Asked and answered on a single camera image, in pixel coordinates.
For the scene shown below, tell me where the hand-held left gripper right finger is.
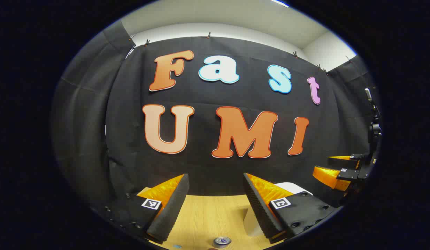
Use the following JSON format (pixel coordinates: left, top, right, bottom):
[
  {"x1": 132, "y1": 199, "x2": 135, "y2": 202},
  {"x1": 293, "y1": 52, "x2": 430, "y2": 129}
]
[{"x1": 243, "y1": 172, "x2": 341, "y2": 244}]

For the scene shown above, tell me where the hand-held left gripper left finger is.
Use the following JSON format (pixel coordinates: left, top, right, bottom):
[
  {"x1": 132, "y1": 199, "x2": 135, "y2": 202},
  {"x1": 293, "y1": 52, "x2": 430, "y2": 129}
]
[{"x1": 103, "y1": 174, "x2": 190, "y2": 243}]

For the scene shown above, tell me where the white desktop garbage bin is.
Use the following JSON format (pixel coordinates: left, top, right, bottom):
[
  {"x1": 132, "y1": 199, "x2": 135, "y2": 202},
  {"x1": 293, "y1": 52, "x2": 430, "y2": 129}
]
[{"x1": 243, "y1": 182, "x2": 313, "y2": 238}]

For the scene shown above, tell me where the blue pop can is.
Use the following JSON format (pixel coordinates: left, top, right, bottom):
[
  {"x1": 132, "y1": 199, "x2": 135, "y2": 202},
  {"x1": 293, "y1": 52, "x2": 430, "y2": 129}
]
[{"x1": 212, "y1": 237, "x2": 232, "y2": 249}]

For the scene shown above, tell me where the wooden desktop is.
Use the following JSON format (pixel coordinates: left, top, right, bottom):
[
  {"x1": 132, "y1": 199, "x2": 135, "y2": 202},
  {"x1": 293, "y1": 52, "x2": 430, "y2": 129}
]
[{"x1": 137, "y1": 187, "x2": 296, "y2": 250}]

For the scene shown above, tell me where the black backdrop cloth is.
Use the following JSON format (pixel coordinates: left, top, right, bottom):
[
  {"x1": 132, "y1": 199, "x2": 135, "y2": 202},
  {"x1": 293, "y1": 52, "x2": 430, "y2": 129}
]
[{"x1": 51, "y1": 20, "x2": 381, "y2": 223}]

